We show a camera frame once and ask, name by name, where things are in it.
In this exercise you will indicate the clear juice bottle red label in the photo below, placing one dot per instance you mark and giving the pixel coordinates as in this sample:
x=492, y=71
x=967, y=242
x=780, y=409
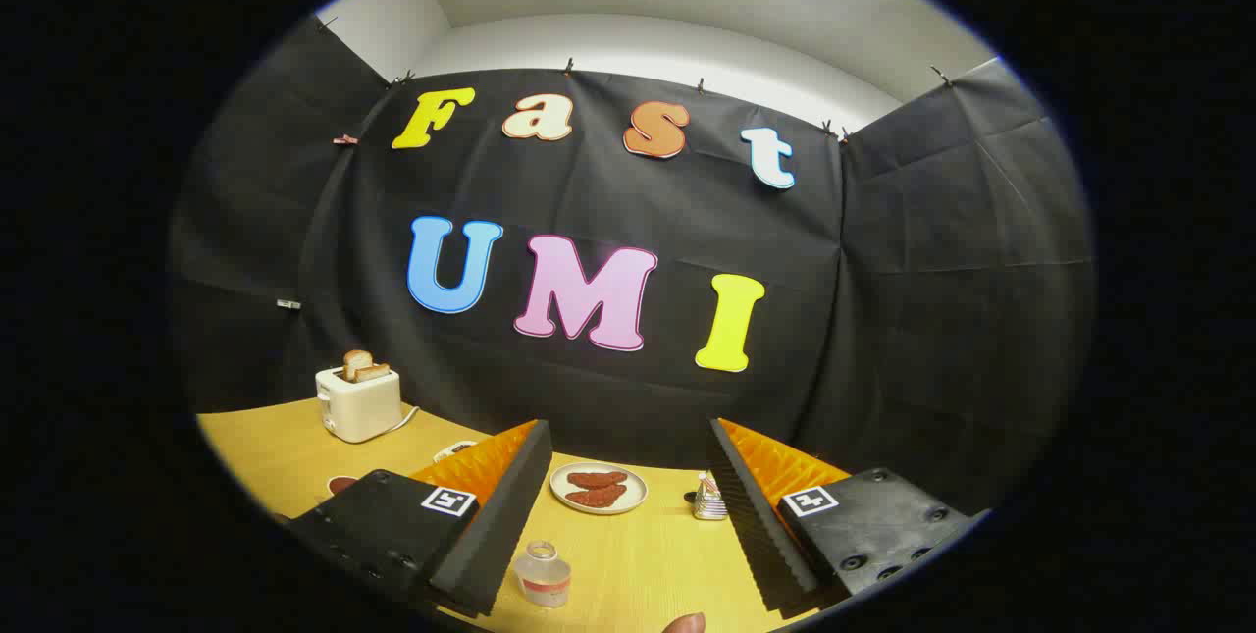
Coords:
x=542, y=582

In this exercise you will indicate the wooden table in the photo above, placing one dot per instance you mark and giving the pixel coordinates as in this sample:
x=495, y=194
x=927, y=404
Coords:
x=628, y=564

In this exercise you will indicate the white plate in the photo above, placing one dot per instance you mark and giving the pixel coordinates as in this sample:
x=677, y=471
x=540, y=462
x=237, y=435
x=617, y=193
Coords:
x=633, y=491

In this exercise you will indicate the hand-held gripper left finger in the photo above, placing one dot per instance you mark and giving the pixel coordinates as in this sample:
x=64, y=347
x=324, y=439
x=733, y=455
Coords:
x=496, y=525

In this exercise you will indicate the red meat patty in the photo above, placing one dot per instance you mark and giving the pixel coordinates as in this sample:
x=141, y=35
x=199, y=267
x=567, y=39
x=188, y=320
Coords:
x=597, y=479
x=594, y=497

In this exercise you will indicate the cream toaster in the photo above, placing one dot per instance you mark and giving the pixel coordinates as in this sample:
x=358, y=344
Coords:
x=358, y=407

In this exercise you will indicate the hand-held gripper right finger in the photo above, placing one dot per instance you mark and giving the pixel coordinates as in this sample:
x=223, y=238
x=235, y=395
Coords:
x=760, y=525

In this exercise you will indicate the white divided seed dish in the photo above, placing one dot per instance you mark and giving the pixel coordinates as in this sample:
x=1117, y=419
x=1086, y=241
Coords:
x=453, y=450

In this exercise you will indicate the toast slice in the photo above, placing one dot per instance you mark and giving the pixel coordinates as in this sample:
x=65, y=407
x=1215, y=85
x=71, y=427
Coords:
x=355, y=361
x=373, y=372

